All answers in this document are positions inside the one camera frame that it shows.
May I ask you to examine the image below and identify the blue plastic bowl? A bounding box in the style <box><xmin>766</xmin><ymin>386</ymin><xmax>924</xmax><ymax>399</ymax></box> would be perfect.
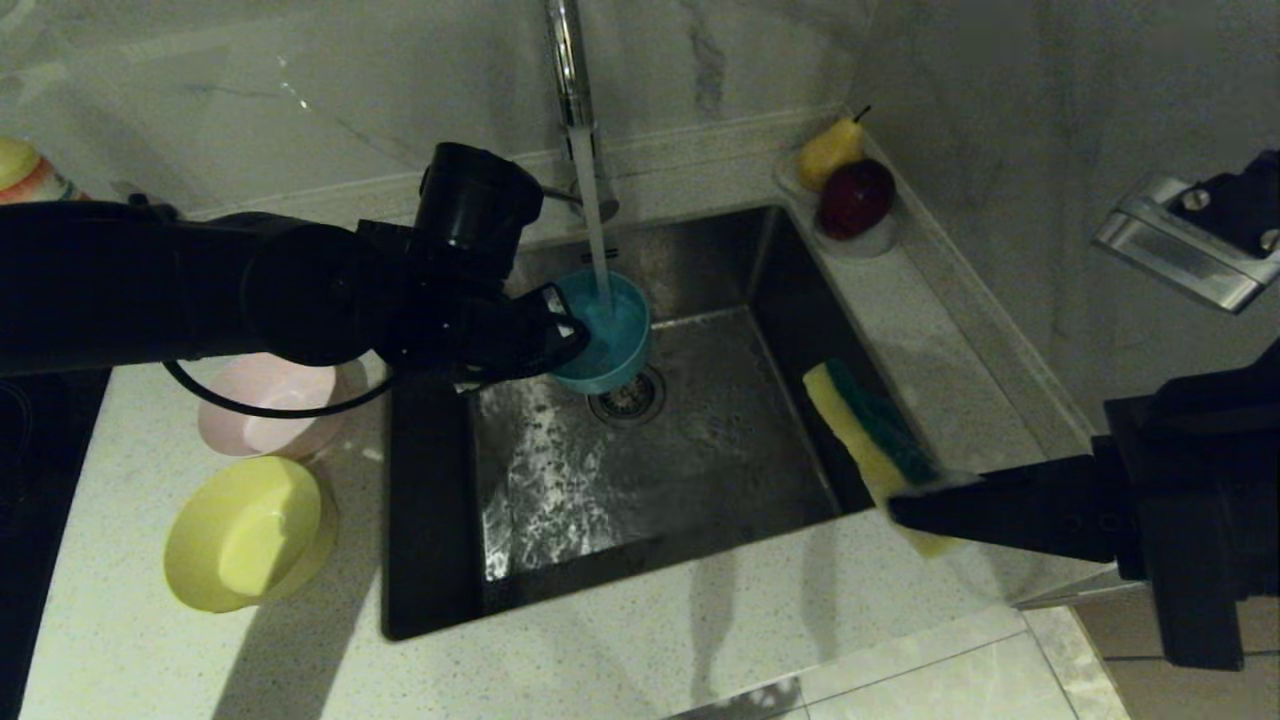
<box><xmin>548</xmin><ymin>270</ymin><xmax>654</xmax><ymax>395</ymax></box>

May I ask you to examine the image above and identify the green and yellow sponge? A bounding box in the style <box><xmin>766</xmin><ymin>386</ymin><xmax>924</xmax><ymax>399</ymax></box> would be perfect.
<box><xmin>803</xmin><ymin>360</ymin><xmax>979</xmax><ymax>559</ymax></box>

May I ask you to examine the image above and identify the chrome faucet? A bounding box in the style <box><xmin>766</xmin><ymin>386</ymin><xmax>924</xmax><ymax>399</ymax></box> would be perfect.
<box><xmin>540</xmin><ymin>0</ymin><xmax>621</xmax><ymax>226</ymax></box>

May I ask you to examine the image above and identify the pink plastic bowl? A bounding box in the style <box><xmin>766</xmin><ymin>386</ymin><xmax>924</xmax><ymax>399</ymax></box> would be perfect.
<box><xmin>197</xmin><ymin>352</ymin><xmax>369</xmax><ymax>459</ymax></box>

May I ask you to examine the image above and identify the orange label detergent bottle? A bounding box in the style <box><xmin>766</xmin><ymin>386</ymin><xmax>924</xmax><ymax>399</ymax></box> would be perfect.
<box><xmin>0</xmin><ymin>137</ymin><xmax>89</xmax><ymax>206</ymax></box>

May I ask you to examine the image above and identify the metal sink drain strainer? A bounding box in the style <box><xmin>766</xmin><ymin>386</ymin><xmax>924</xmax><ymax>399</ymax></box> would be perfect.
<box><xmin>588</xmin><ymin>365</ymin><xmax>667</xmax><ymax>430</ymax></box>

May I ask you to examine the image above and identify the stainless steel sink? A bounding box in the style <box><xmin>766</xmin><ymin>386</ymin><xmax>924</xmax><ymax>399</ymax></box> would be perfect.
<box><xmin>383</xmin><ymin>205</ymin><xmax>944</xmax><ymax>641</ymax></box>

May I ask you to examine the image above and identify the running water stream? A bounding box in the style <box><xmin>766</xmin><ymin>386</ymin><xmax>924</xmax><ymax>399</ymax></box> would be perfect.
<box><xmin>570</xmin><ymin>128</ymin><xmax>615</xmax><ymax>311</ymax></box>

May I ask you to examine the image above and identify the light wooden cabinet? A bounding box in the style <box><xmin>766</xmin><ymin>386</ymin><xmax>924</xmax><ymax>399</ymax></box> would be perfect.
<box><xmin>1070</xmin><ymin>585</ymin><xmax>1280</xmax><ymax>720</ymax></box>

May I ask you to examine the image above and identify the white fruit tray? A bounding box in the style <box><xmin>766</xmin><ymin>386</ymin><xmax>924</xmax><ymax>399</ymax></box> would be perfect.
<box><xmin>772</xmin><ymin>153</ymin><xmax>899</xmax><ymax>261</ymax></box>

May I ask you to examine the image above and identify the yellow pear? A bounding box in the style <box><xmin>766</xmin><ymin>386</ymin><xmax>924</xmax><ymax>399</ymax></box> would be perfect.
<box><xmin>795</xmin><ymin>106</ymin><xmax>871</xmax><ymax>195</ymax></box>

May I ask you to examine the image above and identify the dark red apple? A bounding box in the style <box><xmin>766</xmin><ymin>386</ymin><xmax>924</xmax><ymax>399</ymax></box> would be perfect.
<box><xmin>817</xmin><ymin>158</ymin><xmax>897</xmax><ymax>241</ymax></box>

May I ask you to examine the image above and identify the yellow plastic bowl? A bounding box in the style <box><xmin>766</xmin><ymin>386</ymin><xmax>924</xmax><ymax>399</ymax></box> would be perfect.
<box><xmin>163</xmin><ymin>455</ymin><xmax>341</xmax><ymax>613</ymax></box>

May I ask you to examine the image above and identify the black induction cooktop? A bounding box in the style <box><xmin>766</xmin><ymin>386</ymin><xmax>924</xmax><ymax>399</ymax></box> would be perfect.
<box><xmin>0</xmin><ymin>368</ymin><xmax>111</xmax><ymax>720</ymax></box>

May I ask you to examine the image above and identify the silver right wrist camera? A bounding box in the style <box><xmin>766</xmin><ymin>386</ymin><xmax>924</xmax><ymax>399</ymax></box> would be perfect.
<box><xmin>1092</xmin><ymin>150</ymin><xmax>1280</xmax><ymax>314</ymax></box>

